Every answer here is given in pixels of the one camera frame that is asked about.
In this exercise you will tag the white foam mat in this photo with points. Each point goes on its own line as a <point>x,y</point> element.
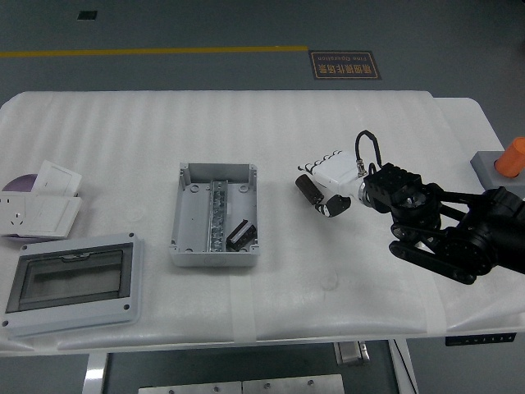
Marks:
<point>287,123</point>

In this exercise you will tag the black floor hatch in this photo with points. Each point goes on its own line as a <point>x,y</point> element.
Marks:
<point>87,15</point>

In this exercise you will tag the black table control panel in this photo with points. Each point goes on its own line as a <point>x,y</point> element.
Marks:
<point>480,340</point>

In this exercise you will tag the metal bracket under table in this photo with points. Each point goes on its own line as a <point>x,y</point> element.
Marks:
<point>350,353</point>

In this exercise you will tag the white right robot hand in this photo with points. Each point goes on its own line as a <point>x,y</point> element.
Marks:
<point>338,172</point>

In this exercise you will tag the dark brown cylindrical battery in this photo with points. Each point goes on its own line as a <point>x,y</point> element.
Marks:
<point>307,189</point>

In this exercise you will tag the white table leg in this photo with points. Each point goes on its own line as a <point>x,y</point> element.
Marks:
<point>404,365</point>
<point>95,373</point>

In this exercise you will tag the black terminal block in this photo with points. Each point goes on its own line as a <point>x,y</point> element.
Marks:
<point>242,236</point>

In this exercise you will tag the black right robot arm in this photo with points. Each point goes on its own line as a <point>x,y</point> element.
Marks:
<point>410,193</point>

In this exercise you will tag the purple disc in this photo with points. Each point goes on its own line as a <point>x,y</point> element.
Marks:
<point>20,184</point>

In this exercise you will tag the grey open junction box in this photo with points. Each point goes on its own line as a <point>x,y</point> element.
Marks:
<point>193,221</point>

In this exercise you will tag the white switch plate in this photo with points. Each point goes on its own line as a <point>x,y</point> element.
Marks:
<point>49,217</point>
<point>57,178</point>

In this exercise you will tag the grey metal plate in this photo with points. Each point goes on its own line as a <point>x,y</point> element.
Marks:
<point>188,389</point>

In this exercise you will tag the grey block base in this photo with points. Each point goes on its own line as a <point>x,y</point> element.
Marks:
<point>484,166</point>

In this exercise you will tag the orange cylinder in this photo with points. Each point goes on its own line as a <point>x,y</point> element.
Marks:
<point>512,160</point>

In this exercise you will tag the dark floor sign orange text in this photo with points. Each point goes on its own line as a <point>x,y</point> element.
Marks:
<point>344,65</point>

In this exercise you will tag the metal DIN rail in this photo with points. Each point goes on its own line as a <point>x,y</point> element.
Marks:
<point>216,209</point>

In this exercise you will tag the white wall socket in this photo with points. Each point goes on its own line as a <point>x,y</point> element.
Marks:
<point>12,213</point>

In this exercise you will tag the grey lid with clear window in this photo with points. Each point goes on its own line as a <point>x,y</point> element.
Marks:
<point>82,312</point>

